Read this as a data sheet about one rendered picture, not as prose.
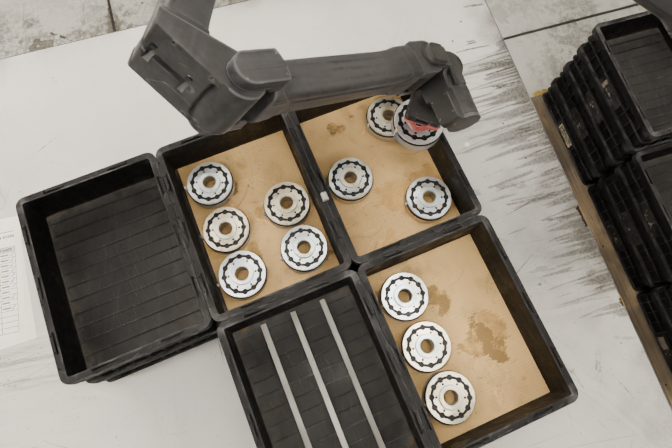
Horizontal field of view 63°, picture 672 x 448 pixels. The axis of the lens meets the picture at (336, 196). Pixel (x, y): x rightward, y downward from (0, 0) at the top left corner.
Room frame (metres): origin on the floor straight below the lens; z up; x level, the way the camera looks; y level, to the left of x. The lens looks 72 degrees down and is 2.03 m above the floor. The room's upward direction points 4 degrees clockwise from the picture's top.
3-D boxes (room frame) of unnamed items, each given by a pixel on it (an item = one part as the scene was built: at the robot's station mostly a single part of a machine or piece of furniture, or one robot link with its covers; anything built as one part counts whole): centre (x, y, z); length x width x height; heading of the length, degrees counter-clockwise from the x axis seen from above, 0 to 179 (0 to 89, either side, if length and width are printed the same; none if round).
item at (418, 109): (0.49, -0.16, 1.16); 0.10 x 0.07 x 0.07; 166
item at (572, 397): (0.10, -0.27, 0.92); 0.40 x 0.30 x 0.02; 27
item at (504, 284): (0.10, -0.27, 0.87); 0.40 x 0.30 x 0.11; 27
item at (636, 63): (0.95, -0.97, 0.37); 0.40 x 0.30 x 0.45; 21
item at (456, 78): (0.49, -0.17, 1.22); 0.07 x 0.06 x 0.07; 22
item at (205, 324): (0.19, 0.44, 0.92); 0.40 x 0.30 x 0.02; 27
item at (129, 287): (0.19, 0.44, 0.87); 0.40 x 0.30 x 0.11; 27
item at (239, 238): (0.29, 0.24, 0.86); 0.10 x 0.10 x 0.01
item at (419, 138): (0.49, -0.15, 1.04); 0.10 x 0.10 x 0.01
